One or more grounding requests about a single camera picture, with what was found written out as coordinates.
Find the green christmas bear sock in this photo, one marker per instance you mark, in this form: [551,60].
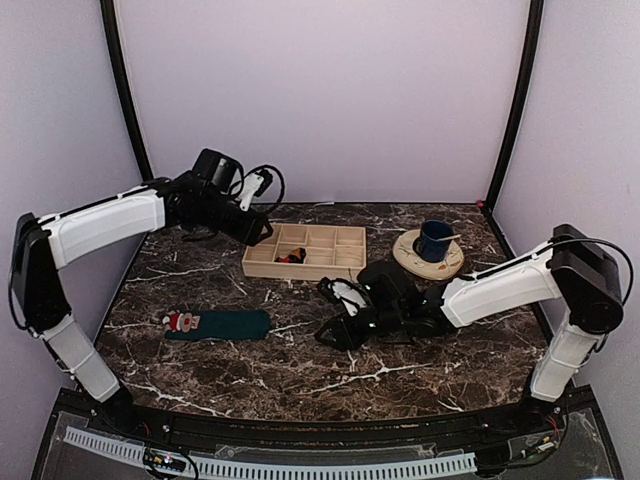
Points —
[192,326]

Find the cream saucer plate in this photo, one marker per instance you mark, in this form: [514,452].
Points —
[406,252]

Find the dark blue mug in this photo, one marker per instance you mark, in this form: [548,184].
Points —
[424,245]

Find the wooden stirrer stick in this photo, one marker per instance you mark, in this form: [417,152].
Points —
[448,238]

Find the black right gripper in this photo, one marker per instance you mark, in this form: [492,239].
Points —
[343,331]

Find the black front table rail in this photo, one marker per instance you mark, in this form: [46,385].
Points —
[481,429]

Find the black frame post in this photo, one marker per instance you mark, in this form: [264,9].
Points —
[123,88]
[521,89]

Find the white slotted cable duct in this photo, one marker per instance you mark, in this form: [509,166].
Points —
[256,463]

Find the wooden compartment tray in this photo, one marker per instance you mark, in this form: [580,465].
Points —
[332,252]

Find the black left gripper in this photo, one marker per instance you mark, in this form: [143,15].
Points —
[250,235]

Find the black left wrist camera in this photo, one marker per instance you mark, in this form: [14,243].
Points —
[218,169]

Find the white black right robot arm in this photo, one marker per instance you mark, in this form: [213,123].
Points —
[569,266]

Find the black left frame post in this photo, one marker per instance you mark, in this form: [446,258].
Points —
[123,88]

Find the black right frame post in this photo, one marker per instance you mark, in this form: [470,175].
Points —
[521,89]

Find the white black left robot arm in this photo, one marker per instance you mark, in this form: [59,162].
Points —
[44,246]

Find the black red yellow argyle sock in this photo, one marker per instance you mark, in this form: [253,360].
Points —
[296,256]

